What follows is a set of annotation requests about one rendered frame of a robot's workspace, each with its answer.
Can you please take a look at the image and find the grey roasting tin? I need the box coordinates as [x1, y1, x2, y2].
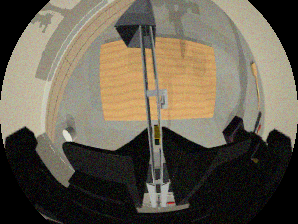
[144, 169, 172, 193]

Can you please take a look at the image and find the wooden board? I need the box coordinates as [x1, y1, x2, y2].
[100, 37, 217, 121]

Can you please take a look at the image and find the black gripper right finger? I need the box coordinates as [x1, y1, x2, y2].
[161, 127, 251, 205]

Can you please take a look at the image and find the white short cylinder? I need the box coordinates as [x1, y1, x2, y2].
[63, 127, 77, 143]

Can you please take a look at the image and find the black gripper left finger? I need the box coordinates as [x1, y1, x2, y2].
[63, 128, 150, 208]

